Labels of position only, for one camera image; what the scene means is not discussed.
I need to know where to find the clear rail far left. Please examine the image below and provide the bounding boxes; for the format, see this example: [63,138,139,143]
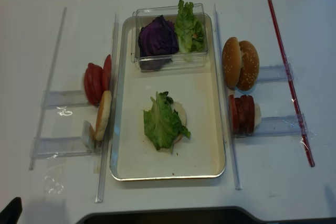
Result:
[29,7,67,170]

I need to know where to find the tomato slices stack left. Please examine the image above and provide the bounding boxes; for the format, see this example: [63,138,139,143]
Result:
[83,63,103,105]

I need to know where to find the bun half left rack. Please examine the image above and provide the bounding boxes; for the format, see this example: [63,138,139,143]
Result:
[95,90,112,142]

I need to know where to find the clear rail of tray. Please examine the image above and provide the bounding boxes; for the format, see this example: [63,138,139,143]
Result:
[96,13,119,203]
[214,4,242,191]

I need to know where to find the green lettuce in container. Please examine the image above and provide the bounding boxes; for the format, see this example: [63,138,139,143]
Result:
[174,0,205,54]

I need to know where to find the sesame bun right half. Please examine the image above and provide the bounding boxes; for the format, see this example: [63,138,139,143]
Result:
[236,40,260,91]

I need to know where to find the clear holder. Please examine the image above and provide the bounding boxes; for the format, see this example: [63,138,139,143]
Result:
[41,90,90,109]
[257,63,293,83]
[30,136,101,159]
[234,114,308,137]

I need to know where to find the clear holder upper left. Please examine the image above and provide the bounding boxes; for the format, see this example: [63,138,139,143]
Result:
[41,90,90,109]

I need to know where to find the sesame bun left half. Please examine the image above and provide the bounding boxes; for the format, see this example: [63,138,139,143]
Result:
[222,37,242,89]

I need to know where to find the metal baking tray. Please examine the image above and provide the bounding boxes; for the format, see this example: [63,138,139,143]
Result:
[110,16,226,181]

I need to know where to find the red plastic rod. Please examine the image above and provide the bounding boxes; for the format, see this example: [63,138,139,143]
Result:
[268,0,315,167]

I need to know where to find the clear holder upper right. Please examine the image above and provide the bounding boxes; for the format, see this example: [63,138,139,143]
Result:
[257,63,293,83]

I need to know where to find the clear plastic container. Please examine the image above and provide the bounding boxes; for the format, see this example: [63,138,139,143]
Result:
[131,3,208,72]

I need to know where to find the black object bottom left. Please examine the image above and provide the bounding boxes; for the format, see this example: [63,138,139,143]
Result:
[0,197,23,224]

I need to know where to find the lettuce leaf on bun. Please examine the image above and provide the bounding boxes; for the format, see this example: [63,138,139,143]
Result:
[143,91,191,152]

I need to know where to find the red meat patty slices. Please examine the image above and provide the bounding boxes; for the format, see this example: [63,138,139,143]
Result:
[228,94,255,135]

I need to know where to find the tomato slice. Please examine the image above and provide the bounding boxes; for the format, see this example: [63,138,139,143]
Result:
[101,55,111,91]

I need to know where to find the clear holder lower right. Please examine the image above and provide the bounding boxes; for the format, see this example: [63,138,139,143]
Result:
[234,114,308,137]

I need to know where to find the purple cabbage chunk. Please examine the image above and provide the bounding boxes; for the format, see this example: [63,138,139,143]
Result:
[138,15,179,57]

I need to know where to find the clear rail left of tray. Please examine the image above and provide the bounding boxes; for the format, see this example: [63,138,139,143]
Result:
[96,13,119,203]

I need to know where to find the clear holder lower left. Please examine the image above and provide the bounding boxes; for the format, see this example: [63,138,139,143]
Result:
[30,136,101,159]

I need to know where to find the white onion slice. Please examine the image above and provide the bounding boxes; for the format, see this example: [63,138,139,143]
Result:
[254,103,261,128]

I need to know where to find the clear rail right of tray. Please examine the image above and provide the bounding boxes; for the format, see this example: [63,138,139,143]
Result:
[214,4,242,191]

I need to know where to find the black monitor edge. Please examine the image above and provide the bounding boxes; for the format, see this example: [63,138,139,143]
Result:
[76,205,263,224]

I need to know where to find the bottom bun on tray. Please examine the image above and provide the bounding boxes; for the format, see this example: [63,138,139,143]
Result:
[170,102,187,146]

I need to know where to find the sesame bun half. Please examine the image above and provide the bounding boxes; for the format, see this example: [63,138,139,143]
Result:
[236,40,260,91]
[222,37,242,89]

